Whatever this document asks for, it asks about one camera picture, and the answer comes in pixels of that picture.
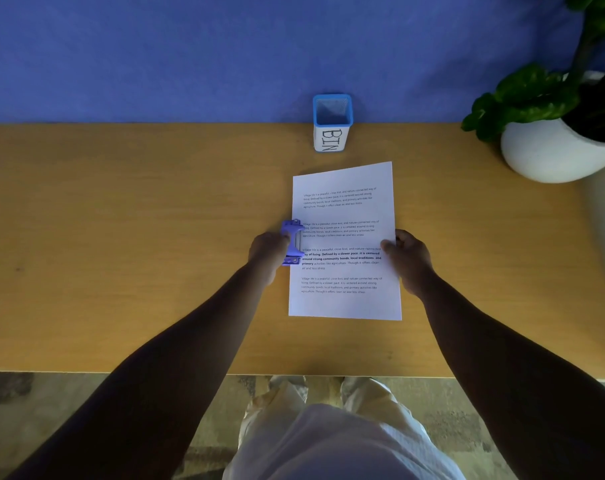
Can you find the white round plant pot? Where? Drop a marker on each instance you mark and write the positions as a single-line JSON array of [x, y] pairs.
[[542, 154]]

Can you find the blue and white bin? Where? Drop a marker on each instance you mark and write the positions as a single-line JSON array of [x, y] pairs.
[[332, 139]]

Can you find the white shirt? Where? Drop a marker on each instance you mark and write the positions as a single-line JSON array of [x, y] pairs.
[[342, 449]]

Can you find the white printed paper sheet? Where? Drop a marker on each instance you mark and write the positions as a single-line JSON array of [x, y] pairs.
[[347, 304]]

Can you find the cream trousers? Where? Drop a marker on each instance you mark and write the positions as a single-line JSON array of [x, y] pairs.
[[377, 394]]

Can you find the purple hole punch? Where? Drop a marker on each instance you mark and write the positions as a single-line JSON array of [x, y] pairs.
[[295, 227]]

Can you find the person's right forearm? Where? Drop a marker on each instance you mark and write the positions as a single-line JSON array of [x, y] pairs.
[[507, 374]]

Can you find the person's right hand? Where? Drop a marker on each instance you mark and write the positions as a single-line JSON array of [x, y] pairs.
[[412, 267]]

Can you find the person's left forearm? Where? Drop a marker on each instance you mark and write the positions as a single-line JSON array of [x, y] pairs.
[[167, 379]]

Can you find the person's left hand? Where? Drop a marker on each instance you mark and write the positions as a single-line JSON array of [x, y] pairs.
[[267, 257]]

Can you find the green leafy plant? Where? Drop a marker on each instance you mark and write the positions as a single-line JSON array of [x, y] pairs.
[[527, 89]]

